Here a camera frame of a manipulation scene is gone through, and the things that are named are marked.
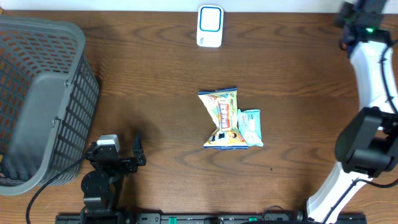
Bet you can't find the large white snack bag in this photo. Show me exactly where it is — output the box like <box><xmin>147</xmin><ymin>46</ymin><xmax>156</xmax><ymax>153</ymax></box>
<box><xmin>198</xmin><ymin>87</ymin><xmax>248</xmax><ymax>151</ymax></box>

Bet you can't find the teal wet wipes packet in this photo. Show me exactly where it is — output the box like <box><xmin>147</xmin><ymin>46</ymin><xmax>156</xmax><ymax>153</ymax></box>
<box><xmin>238</xmin><ymin>109</ymin><xmax>264</xmax><ymax>147</ymax></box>

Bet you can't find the white barcode scanner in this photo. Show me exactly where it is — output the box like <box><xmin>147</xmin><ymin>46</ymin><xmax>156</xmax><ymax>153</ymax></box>
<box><xmin>197</xmin><ymin>5</ymin><xmax>224</xmax><ymax>48</ymax></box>

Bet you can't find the dark grey plastic basket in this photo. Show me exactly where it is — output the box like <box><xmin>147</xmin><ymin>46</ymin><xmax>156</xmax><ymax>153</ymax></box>
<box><xmin>1</xmin><ymin>16</ymin><xmax>100</xmax><ymax>196</ymax></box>

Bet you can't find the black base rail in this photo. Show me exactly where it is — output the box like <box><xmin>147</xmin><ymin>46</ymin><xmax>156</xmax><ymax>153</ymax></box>
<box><xmin>55</xmin><ymin>212</ymin><xmax>368</xmax><ymax>224</ymax></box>

